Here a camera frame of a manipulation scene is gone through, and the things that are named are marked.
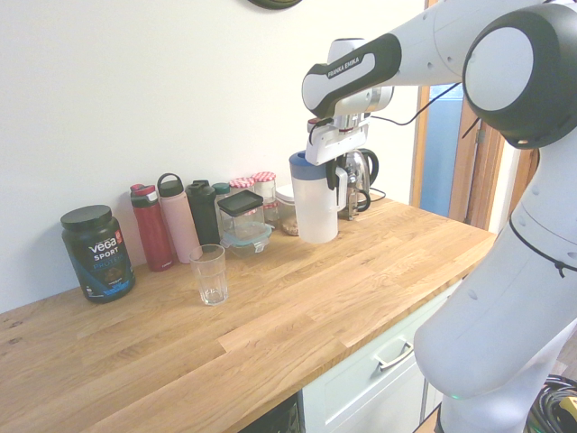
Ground wooden door frame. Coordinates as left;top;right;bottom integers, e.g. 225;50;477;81
409;0;542;235

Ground dark round wall object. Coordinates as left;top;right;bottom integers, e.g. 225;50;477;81
245;0;306;10

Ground black Vega protein tub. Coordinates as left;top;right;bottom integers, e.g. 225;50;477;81
60;205;136;304

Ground white cabinet drawer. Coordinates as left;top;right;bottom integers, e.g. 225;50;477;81
301;279;465;433

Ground metal drawer handle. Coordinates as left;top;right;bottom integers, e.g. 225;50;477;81
372;337;415;372

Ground black and yellow cable bundle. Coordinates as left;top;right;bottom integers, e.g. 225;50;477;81
527;369;577;433

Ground glass French press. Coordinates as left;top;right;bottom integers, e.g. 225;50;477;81
337;180;373;222

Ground clear drinking glass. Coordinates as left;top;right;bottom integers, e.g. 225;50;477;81
188;244;231;307

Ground red water bottle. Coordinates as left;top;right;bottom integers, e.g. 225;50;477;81
129;182;176;273

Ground jar with green lid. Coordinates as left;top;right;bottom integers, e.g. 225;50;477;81
211;181;234;226

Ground black steel dishwasher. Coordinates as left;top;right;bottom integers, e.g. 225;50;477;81
234;390;304;433

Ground square container dark lid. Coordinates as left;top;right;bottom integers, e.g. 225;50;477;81
216;189;265;238

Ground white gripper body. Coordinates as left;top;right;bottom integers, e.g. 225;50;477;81
305;119;373;167

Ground steel and glass kettle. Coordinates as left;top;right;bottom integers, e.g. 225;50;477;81
344;147;380;199

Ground black shaker bottle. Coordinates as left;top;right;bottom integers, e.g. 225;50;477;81
185;179;222;247

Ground translucent pitcher blue lid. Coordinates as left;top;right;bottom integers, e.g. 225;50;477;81
288;151;349;244

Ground pink water bottle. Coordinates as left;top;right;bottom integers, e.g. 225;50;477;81
156;172;202;265

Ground glass food container teal lid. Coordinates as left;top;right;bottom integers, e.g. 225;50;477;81
220;222;275;259

